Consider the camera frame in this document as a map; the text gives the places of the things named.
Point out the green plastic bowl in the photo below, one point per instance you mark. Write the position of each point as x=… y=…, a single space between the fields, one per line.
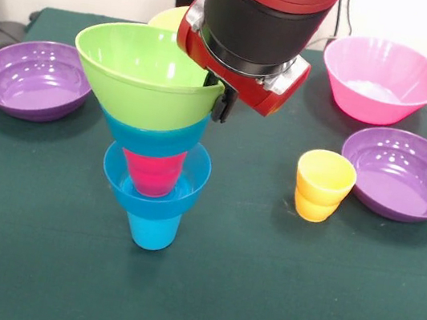
x=145 y=104

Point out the yellow plastic cup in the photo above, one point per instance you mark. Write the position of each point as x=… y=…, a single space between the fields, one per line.
x=316 y=204

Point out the small black table clamp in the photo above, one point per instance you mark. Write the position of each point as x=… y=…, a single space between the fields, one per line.
x=35 y=15

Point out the orange plastic bowl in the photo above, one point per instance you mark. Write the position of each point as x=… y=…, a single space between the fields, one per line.
x=168 y=19

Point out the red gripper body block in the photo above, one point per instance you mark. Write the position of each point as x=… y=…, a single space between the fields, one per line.
x=240 y=91

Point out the pink plastic bowl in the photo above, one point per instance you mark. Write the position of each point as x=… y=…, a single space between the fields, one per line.
x=374 y=104

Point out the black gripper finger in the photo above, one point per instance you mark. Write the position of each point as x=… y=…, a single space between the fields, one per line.
x=224 y=107
x=211 y=80

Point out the dark green tablecloth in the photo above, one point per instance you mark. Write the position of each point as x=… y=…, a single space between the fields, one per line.
x=193 y=287

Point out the blue plastic cup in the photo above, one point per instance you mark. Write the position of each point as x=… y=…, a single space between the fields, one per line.
x=150 y=235

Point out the purple plastic bowl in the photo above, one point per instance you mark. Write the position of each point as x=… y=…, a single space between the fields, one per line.
x=26 y=85
x=400 y=185

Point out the grey rounded base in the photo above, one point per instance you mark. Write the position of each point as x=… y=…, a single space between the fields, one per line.
x=8 y=34

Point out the small blue plastic bowl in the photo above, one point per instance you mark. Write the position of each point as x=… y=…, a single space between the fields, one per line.
x=153 y=207
x=151 y=140

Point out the red plastic cup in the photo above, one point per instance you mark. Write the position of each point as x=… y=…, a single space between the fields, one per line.
x=151 y=178

